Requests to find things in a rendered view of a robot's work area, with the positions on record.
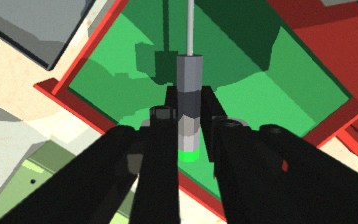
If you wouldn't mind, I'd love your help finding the grey screwdriver with green end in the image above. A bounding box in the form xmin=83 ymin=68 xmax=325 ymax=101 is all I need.
xmin=177 ymin=0 xmax=203 ymax=162

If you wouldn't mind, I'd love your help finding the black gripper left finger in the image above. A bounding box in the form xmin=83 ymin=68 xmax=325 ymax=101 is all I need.
xmin=0 ymin=86 xmax=181 ymax=224

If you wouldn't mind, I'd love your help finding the red tool chest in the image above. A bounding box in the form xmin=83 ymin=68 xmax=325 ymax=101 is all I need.
xmin=33 ymin=0 xmax=358 ymax=222

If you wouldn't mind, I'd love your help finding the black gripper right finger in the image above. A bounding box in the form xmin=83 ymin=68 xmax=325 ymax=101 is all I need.
xmin=200 ymin=86 xmax=358 ymax=224

